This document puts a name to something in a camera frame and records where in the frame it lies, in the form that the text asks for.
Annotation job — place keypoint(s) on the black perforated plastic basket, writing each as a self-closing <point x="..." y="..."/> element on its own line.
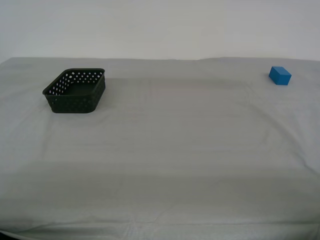
<point x="75" y="103"/>

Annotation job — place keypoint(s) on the blue rectangular block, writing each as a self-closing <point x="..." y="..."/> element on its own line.
<point x="280" y="76"/>

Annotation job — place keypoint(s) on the grey white tablecloth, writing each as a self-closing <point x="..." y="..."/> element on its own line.
<point x="160" y="150"/>

